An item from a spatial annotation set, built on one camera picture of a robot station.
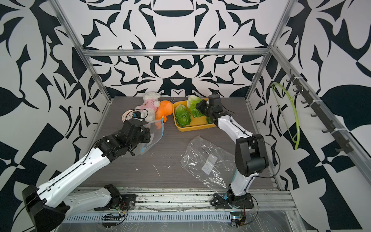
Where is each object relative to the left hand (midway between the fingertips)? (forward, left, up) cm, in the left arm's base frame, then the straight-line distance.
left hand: (147, 127), depth 76 cm
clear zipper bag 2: (-11, -33, -22) cm, 41 cm away
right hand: (+19, -27, -2) cm, 33 cm away
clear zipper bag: (0, -5, -3) cm, 5 cm away
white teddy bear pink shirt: (+25, +6, -14) cm, 29 cm away
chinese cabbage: (+16, -18, -13) cm, 28 cm away
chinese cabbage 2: (+22, -24, -5) cm, 33 cm away
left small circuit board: (-37, +19, -27) cm, 50 cm away
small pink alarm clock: (+24, +21, -18) cm, 37 cm away
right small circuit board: (-39, -43, -24) cm, 63 cm away
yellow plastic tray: (+14, -28, -18) cm, 36 cm away
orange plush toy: (+27, -7, -16) cm, 31 cm away
